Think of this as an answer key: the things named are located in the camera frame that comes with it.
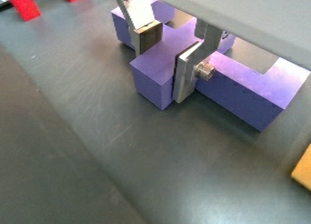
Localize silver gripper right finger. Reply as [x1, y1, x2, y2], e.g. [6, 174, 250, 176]
[172, 19, 222, 103]

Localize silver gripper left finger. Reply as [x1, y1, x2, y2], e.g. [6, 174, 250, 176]
[116, 0, 162, 56]

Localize purple cross-shaped block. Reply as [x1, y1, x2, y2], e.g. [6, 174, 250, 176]
[112, 0, 311, 130]

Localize yellow slotted board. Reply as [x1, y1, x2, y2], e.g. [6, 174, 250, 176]
[291, 144, 311, 191]

